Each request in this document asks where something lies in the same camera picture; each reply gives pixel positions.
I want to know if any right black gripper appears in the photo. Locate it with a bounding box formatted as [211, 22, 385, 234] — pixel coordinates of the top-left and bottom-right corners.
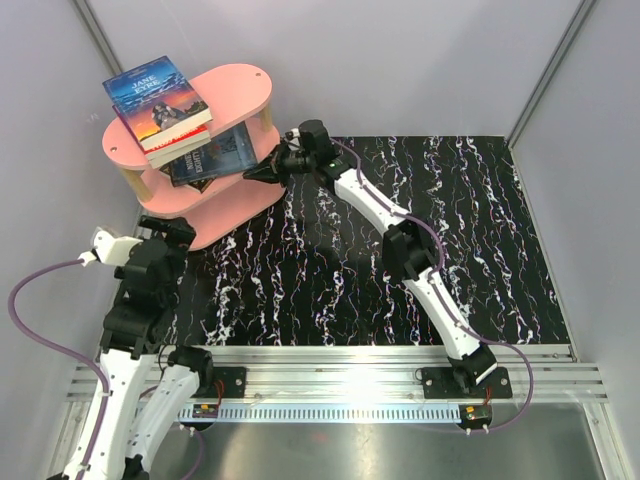
[242, 142, 314, 191]

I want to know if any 169-Storey Treehouse black book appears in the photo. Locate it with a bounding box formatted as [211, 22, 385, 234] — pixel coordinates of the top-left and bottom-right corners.
[158, 164, 216, 193]

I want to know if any Nineteen Eighty-Four blue book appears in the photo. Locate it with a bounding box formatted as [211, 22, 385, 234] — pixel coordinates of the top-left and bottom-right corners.
[169, 123, 258, 187]

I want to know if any purple paperback book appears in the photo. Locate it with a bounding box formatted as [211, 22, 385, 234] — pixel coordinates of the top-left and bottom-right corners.
[147, 146, 200, 169]

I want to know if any Jane Eyre blue book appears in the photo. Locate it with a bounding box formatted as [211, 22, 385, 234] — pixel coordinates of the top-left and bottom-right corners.
[103, 56, 212, 152]

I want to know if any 13-Storey Treehouse red book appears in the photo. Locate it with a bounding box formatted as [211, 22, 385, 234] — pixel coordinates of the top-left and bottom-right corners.
[113, 100, 212, 159]

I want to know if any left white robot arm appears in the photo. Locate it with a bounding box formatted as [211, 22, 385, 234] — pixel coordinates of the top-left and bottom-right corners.
[58, 215, 215, 479]

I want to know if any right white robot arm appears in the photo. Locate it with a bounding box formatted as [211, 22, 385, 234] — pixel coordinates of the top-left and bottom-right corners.
[243, 120, 497, 397]

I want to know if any pink three-tier shelf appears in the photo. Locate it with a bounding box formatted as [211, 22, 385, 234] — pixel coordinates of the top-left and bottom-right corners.
[102, 64, 285, 251]

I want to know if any black marble table mat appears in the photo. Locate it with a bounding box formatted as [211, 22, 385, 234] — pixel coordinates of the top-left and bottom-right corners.
[162, 136, 570, 346]

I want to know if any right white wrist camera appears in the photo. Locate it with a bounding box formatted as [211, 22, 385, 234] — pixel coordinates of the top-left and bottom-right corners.
[284, 128, 300, 146]

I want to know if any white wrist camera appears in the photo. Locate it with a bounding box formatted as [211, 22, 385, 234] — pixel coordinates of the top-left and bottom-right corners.
[78, 227, 143, 267]
[284, 128, 300, 146]

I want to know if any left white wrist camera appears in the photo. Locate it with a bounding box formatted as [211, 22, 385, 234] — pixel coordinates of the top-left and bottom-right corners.
[78, 227, 143, 267]

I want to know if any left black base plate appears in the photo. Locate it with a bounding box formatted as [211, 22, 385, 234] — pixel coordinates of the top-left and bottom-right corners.
[192, 366, 248, 399]

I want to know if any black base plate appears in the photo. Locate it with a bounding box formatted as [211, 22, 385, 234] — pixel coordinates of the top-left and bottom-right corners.
[192, 366, 248, 399]
[416, 367, 513, 400]

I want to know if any slotted white cable duct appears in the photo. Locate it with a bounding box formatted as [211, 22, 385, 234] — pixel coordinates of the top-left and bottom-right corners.
[176, 404, 461, 424]

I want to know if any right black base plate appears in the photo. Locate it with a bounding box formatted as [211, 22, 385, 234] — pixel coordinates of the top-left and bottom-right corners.
[416, 367, 513, 400]

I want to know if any aluminium rail frame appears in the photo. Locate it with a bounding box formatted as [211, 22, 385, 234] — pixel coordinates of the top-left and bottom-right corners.
[47, 199, 624, 480]

